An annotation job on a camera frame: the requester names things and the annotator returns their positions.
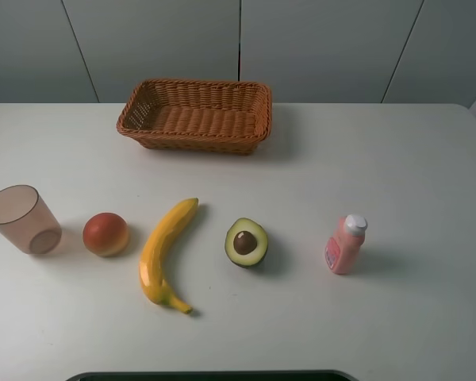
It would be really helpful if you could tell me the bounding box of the black tray edge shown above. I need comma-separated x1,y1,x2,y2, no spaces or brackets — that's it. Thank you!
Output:
69,370,356,381

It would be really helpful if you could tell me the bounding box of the halved avocado with pit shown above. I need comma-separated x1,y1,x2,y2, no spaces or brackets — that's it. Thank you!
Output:
225,217,268,267

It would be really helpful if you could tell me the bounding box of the translucent brown plastic cup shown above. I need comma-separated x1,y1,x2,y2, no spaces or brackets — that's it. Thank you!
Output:
0,184,62,255

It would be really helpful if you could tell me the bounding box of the red orange peach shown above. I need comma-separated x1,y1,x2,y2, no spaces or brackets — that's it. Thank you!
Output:
83,212,130,257

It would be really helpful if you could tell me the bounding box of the yellow banana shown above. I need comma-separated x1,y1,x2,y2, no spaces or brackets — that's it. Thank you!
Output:
139,198,199,314

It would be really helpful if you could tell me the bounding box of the brown wicker basket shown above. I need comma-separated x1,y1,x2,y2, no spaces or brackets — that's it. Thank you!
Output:
117,79,272,155

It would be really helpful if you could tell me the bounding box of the pink bottle white cap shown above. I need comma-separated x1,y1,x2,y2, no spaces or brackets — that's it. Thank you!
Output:
324,214,368,275

